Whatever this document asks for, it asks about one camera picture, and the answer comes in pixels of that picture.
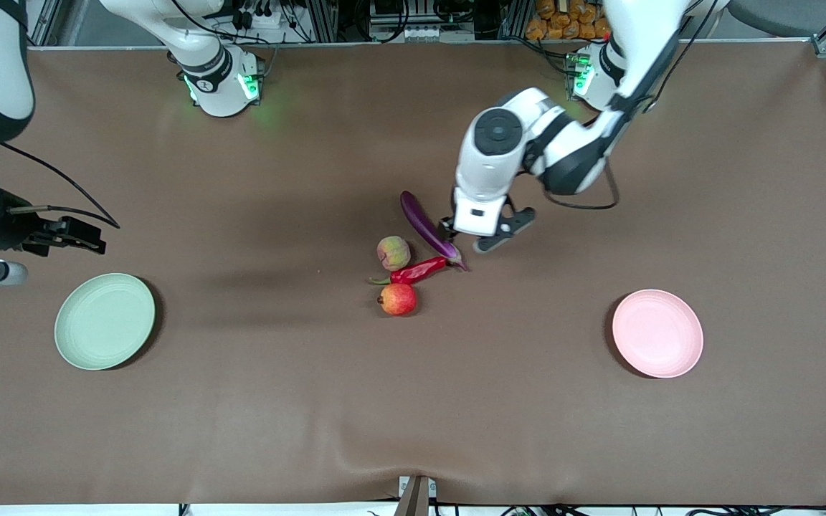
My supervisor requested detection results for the bag of orange items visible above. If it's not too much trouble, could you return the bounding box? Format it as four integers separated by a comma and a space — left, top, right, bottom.
526, 0, 612, 41

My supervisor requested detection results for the brown table cloth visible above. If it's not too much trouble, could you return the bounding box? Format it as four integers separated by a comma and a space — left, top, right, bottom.
0, 41, 826, 506

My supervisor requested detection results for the red chili pepper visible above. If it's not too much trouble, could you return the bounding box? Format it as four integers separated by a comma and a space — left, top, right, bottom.
368, 256, 450, 287

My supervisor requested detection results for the red apple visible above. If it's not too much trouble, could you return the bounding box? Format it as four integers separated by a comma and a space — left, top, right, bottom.
377, 283, 417, 317

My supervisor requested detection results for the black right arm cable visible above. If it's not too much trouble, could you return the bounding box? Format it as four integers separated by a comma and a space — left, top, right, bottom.
0, 140, 121, 230

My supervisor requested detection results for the grey chair seat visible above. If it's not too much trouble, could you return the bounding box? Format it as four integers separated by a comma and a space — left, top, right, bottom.
728, 0, 815, 37

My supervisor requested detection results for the light green plate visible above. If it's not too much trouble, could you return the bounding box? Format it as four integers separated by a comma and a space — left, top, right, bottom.
54, 272, 156, 371

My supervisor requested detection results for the white power strip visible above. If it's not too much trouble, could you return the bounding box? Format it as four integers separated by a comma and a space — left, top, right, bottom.
230, 9, 286, 31

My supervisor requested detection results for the white terminal block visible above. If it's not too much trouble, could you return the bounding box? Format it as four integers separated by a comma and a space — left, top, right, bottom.
400, 25, 458, 42

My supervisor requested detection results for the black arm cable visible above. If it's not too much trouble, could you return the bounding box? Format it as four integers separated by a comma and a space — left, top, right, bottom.
0, 140, 121, 230
542, 0, 718, 211

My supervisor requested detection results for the purple eggplant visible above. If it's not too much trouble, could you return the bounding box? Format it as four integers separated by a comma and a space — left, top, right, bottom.
400, 191, 471, 272

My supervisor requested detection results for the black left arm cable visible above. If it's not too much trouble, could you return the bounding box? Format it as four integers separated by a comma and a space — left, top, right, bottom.
542, 0, 718, 211

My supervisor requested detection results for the pink plate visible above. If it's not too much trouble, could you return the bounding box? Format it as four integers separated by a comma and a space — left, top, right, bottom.
612, 289, 704, 379

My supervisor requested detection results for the green pink peach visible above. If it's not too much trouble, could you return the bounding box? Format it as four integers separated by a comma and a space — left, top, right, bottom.
376, 236, 412, 271

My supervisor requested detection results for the grey table edge clamp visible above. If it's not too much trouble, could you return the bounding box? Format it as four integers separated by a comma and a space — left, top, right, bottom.
393, 475, 438, 516

